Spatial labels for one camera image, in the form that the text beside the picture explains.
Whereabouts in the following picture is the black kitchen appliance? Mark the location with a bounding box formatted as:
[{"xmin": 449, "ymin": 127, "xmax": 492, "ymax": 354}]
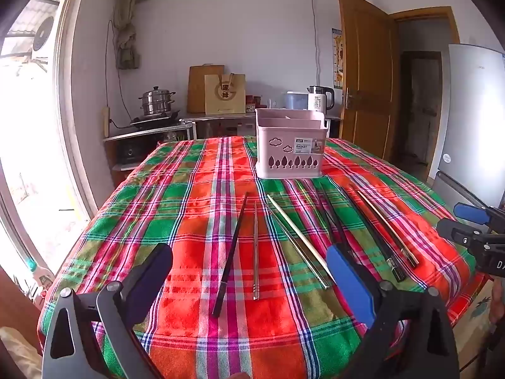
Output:
[{"xmin": 117, "ymin": 142, "xmax": 139, "ymax": 164}]

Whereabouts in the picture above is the beige wooden chopstick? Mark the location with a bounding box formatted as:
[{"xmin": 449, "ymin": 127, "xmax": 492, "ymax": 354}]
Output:
[{"xmin": 267, "ymin": 194, "xmax": 329, "ymax": 274}]

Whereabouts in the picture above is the pink utensil basket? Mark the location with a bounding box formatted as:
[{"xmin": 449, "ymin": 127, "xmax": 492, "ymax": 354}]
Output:
[{"xmin": 254, "ymin": 108, "xmax": 330, "ymax": 179}]

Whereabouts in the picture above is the wooden door frame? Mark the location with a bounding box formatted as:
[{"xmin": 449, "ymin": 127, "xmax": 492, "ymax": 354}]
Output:
[{"xmin": 390, "ymin": 6, "xmax": 460, "ymax": 48}]

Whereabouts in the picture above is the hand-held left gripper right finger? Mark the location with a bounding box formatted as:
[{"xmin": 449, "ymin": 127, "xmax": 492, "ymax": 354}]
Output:
[{"xmin": 326, "ymin": 244, "xmax": 461, "ymax": 379}]

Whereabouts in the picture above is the black induction cooker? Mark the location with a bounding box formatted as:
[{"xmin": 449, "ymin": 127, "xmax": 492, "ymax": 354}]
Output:
[{"xmin": 129, "ymin": 111, "xmax": 181, "ymax": 129}]

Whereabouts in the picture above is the plaid tablecloth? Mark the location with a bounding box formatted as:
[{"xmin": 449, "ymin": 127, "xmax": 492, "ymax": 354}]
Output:
[{"xmin": 37, "ymin": 136, "xmax": 488, "ymax": 379}]

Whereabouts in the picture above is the outdoor air conditioner unit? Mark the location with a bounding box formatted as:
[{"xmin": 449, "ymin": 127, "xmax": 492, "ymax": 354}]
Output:
[{"xmin": 29, "ymin": 14, "xmax": 60, "ymax": 54}]

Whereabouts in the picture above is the white bottle with green cap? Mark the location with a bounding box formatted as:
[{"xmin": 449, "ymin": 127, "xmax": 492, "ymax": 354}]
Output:
[{"xmin": 24, "ymin": 258, "xmax": 56, "ymax": 309}]

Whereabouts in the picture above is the low metal shelf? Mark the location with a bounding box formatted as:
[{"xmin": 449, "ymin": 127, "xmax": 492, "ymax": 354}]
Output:
[{"xmin": 103, "ymin": 120, "xmax": 198, "ymax": 182}]

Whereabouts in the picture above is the white window frame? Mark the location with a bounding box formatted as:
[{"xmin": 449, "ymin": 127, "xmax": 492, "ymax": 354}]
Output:
[{"xmin": 0, "ymin": 0, "xmax": 99, "ymax": 269}]

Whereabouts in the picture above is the wooden cutting board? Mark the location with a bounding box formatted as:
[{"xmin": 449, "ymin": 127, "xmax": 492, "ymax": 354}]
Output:
[{"xmin": 186, "ymin": 65, "xmax": 225, "ymax": 114}]

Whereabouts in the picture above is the white refrigerator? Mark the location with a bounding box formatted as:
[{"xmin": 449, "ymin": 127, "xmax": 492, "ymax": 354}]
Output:
[{"xmin": 432, "ymin": 43, "xmax": 505, "ymax": 210}]

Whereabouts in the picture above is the white electric kettle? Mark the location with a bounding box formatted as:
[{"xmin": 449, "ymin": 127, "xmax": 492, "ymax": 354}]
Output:
[{"xmin": 308, "ymin": 85, "xmax": 335, "ymax": 113}]

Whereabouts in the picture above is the clear plastic container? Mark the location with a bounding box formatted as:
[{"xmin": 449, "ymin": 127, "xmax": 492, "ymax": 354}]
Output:
[{"xmin": 286, "ymin": 92, "xmax": 312, "ymax": 110}]

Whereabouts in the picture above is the black wall cable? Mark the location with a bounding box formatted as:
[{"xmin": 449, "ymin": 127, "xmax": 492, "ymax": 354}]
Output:
[{"xmin": 310, "ymin": 0, "xmax": 321, "ymax": 87}]

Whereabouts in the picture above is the printed apron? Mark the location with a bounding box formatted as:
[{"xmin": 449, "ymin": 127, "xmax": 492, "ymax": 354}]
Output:
[{"xmin": 454, "ymin": 280, "xmax": 505, "ymax": 379}]

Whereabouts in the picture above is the metal chopstick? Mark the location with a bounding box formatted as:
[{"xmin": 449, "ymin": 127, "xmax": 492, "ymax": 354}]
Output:
[
  {"xmin": 253, "ymin": 201, "xmax": 261, "ymax": 301},
  {"xmin": 264, "ymin": 204, "xmax": 331, "ymax": 290}
]

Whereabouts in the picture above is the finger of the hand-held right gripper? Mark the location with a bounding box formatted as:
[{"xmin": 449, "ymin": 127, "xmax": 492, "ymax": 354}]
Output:
[
  {"xmin": 437, "ymin": 218, "xmax": 505, "ymax": 250},
  {"xmin": 454, "ymin": 202, "xmax": 505, "ymax": 230}
]

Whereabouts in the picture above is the stainless steel steamer pot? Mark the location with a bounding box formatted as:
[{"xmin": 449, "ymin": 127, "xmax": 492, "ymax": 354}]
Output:
[{"xmin": 138, "ymin": 86, "xmax": 176, "ymax": 117}]

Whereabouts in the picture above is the wooden door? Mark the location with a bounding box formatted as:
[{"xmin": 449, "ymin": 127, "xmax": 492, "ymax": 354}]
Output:
[{"xmin": 337, "ymin": 0, "xmax": 399, "ymax": 159}]

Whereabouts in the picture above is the hanging grey cloth bag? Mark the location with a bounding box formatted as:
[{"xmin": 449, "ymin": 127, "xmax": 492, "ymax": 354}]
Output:
[{"xmin": 114, "ymin": 0, "xmax": 141, "ymax": 70}]

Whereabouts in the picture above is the giraffe wall poster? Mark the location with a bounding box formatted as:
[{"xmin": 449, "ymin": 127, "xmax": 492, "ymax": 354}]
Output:
[{"xmin": 330, "ymin": 27, "xmax": 345, "ymax": 89}]

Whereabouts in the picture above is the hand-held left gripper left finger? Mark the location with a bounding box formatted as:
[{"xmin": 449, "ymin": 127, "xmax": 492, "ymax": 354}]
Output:
[{"xmin": 41, "ymin": 243, "xmax": 174, "ymax": 379}]

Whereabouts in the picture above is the brown paper bag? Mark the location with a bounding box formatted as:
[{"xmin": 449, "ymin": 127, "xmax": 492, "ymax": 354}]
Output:
[{"xmin": 204, "ymin": 73, "xmax": 246, "ymax": 115}]

